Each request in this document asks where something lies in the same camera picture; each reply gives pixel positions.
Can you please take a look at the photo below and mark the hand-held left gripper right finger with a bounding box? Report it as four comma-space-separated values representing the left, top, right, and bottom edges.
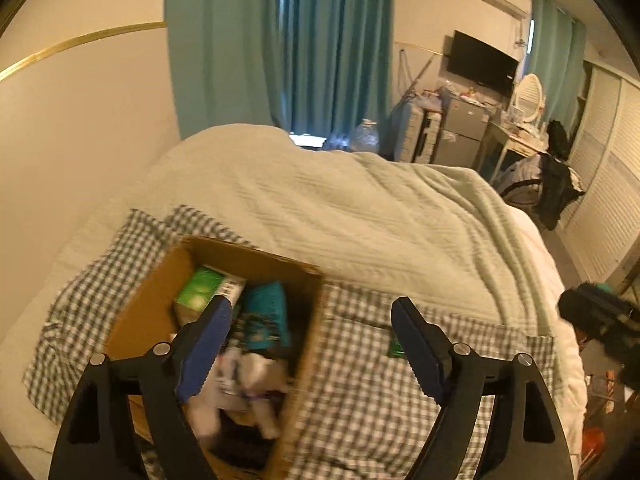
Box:
391, 297, 576, 480

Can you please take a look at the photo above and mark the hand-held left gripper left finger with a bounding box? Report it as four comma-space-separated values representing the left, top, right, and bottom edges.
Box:
47, 296, 233, 480

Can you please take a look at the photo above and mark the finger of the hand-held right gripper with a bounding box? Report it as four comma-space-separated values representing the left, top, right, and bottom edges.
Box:
559, 282, 623, 333

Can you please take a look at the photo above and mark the brown cardboard box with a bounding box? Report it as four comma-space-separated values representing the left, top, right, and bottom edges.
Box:
102, 235, 331, 480

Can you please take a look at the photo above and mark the green carton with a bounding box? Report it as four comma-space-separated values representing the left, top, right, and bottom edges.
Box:
172, 266, 247, 326

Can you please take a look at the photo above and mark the teal packet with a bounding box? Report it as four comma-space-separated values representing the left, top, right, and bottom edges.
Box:
242, 282, 292, 351

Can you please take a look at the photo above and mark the grey checked cloth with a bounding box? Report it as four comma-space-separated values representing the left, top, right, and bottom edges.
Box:
22, 205, 558, 480

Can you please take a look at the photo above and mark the orange floor object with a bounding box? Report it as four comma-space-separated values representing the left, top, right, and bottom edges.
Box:
582, 427, 608, 461

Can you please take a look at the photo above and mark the chair with black clothes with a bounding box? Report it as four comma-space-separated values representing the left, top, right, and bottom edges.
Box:
495, 120, 586, 231

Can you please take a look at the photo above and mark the white louvered wardrobe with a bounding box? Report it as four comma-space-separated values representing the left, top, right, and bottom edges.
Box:
565, 60, 640, 286

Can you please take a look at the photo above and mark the white dressing table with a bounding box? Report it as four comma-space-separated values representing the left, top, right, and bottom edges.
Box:
475, 120, 548, 186

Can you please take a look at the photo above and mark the grey mini fridge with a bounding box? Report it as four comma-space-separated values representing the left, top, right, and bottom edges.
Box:
432, 97, 488, 168

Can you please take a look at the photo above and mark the blue suitcase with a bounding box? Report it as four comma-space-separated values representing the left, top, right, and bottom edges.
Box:
392, 105, 426, 163

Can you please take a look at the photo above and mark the oval white vanity mirror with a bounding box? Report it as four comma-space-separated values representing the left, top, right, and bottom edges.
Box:
510, 73, 545, 123

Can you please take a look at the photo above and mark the narrow teal curtain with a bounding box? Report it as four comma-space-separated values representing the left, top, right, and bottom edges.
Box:
527, 0, 588, 121

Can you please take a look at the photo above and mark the wide teal window curtain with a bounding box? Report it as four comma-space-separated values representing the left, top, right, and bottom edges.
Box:
164, 0, 396, 141

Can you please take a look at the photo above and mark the black wall television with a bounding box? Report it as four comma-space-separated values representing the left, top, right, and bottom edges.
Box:
446, 30, 521, 96

